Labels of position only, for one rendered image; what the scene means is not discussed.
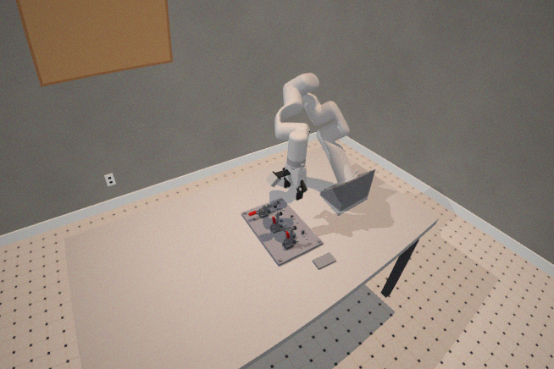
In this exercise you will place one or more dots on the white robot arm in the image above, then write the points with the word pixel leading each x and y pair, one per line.
pixel 297 133

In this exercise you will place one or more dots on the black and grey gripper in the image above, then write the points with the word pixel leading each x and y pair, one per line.
pixel 297 177

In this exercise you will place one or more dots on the toggle clamp with red handle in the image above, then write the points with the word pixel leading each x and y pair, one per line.
pixel 288 241
pixel 263 211

